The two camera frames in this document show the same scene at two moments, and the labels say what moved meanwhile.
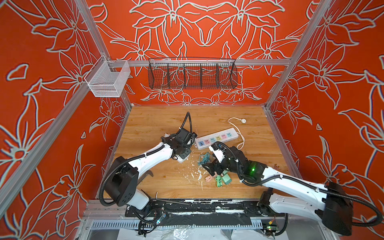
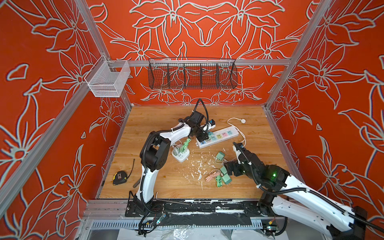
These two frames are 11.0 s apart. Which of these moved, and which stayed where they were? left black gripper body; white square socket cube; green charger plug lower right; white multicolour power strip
Moved: left black gripper body
Stayed: white multicolour power strip; white square socket cube; green charger plug lower right
